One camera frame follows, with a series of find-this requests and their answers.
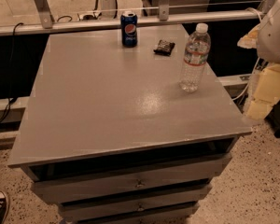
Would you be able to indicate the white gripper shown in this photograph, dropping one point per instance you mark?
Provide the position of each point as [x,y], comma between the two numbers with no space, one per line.
[274,40]

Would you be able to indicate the clear plastic water bottle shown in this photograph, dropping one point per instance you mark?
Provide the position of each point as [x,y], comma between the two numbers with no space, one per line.
[195,58]

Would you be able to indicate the dark snack packet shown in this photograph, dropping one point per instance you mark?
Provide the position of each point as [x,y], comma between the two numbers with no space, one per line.
[164,48]

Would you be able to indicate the blue pepsi soda can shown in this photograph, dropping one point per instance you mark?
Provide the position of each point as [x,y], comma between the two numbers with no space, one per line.
[128,24]

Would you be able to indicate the grey drawer cabinet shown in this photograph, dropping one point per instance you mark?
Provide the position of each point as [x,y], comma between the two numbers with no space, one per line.
[110,138]

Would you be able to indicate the white power strip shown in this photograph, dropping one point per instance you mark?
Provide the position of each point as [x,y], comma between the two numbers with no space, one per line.
[88,16]

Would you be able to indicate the metal railing frame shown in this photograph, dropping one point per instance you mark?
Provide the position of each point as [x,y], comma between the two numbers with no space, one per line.
[33,17]

